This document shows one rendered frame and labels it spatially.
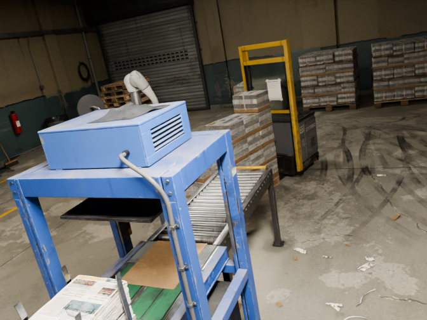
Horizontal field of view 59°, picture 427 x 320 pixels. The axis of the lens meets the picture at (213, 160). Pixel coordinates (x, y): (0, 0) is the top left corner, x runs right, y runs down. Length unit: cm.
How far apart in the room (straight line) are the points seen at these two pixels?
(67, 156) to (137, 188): 48
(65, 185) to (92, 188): 16
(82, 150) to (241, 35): 937
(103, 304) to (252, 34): 969
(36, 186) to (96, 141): 39
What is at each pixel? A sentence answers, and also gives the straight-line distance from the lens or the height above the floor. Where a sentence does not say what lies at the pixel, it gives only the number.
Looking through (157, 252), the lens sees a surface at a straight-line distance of 254.
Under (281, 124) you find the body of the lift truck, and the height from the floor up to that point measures 72.
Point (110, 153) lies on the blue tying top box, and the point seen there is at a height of 162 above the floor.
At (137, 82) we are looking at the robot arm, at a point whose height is 176.
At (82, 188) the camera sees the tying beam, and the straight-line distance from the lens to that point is 182.
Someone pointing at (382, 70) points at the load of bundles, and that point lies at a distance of 883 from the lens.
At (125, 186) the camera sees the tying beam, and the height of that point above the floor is 150.
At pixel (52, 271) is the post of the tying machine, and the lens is 229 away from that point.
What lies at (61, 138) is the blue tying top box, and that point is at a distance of 195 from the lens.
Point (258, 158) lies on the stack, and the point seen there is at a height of 51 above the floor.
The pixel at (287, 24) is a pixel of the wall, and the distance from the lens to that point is 1065.
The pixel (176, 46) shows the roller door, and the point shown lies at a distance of 1172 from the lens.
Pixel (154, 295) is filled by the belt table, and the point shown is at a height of 80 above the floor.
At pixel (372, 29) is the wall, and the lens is 1044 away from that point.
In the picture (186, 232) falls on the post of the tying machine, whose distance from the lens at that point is 163.
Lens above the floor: 204
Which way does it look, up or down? 18 degrees down
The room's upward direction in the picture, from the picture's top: 10 degrees counter-clockwise
